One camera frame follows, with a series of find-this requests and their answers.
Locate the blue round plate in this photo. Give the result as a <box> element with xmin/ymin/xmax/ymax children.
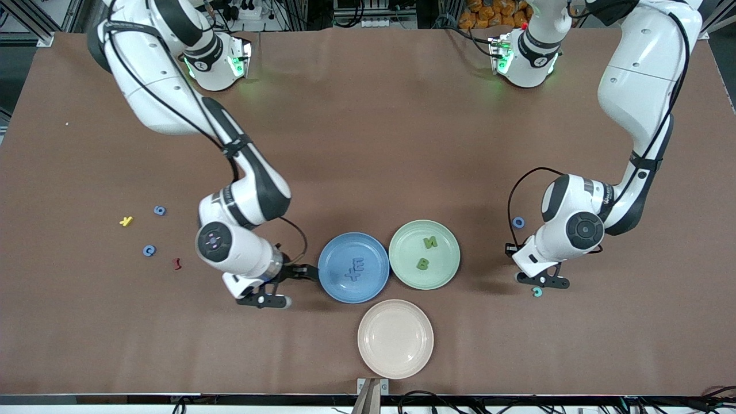
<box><xmin>317</xmin><ymin>232</ymin><xmax>390</xmax><ymax>304</ymax></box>

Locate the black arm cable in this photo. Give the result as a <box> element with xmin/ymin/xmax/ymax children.
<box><xmin>507</xmin><ymin>11</ymin><xmax>691</xmax><ymax>254</ymax></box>
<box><xmin>103</xmin><ymin>0</ymin><xmax>309</xmax><ymax>266</ymax></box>

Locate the beige round plate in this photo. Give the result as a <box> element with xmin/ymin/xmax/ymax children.
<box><xmin>357</xmin><ymin>299</ymin><xmax>435</xmax><ymax>380</ymax></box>

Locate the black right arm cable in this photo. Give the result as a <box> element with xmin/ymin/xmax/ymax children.
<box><xmin>103</xmin><ymin>0</ymin><xmax>309</xmax><ymax>266</ymax></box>

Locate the green round plate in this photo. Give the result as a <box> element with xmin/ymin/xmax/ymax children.
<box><xmin>388</xmin><ymin>219</ymin><xmax>461</xmax><ymax>290</ymax></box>

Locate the metal clamp bracket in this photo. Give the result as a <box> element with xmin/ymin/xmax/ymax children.
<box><xmin>352</xmin><ymin>378</ymin><xmax>389</xmax><ymax>414</ymax></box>

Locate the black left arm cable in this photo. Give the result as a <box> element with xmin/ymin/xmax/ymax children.
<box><xmin>507</xmin><ymin>11</ymin><xmax>691</xmax><ymax>254</ymax></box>

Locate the bag of orange fruit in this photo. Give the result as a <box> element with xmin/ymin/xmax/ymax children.
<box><xmin>458</xmin><ymin>0</ymin><xmax>532</xmax><ymax>29</ymax></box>

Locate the brown table cover sheet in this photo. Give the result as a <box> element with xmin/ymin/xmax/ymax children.
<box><xmin>0</xmin><ymin>26</ymin><xmax>736</xmax><ymax>397</ymax></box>

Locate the aluminium frame profile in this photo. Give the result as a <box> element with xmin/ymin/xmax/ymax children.
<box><xmin>703</xmin><ymin>0</ymin><xmax>736</xmax><ymax>41</ymax></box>
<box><xmin>20</xmin><ymin>0</ymin><xmax>56</xmax><ymax>48</ymax></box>

